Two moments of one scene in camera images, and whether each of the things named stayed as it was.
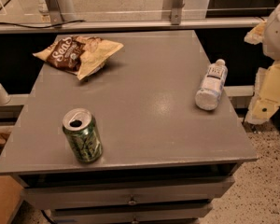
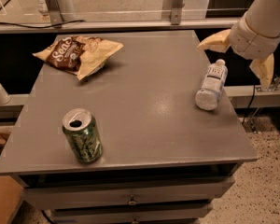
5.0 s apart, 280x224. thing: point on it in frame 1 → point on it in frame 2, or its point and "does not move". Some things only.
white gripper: (277, 35) → (249, 42)
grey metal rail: (133, 25) does not move
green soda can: (81, 129) does not move
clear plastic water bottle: (212, 85) does not move
